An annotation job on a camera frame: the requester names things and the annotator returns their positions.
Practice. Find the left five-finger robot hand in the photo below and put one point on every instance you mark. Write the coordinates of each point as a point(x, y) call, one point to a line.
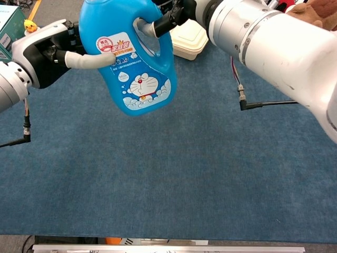
point(44, 66)

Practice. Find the right five-finger robot hand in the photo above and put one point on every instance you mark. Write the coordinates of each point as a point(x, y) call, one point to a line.
point(179, 13)

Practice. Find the blue detergent pump bottle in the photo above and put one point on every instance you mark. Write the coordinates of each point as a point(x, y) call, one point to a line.
point(150, 66)

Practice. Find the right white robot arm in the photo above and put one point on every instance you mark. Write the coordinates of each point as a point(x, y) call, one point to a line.
point(276, 50)

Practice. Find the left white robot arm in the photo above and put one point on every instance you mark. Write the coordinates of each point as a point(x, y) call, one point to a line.
point(10, 84)

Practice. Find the cream plastic lunch box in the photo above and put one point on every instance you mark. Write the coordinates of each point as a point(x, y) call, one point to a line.
point(189, 44)

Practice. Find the small bottle with duck cap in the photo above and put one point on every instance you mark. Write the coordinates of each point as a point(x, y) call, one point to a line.
point(30, 26)

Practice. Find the green cardboard product box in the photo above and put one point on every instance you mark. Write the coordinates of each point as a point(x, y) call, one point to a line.
point(9, 26)

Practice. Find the orange floor tape strip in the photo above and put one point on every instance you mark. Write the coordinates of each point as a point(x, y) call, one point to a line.
point(34, 10)

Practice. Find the brown plush toy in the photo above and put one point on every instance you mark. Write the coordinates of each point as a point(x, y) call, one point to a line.
point(326, 13)

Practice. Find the blue felt table cloth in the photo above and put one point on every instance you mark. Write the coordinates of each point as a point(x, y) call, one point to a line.
point(171, 163)

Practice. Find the orange object under table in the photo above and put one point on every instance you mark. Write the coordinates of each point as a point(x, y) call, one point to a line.
point(113, 240)

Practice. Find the aluminium profile rail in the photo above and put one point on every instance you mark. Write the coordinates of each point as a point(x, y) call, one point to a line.
point(168, 249)

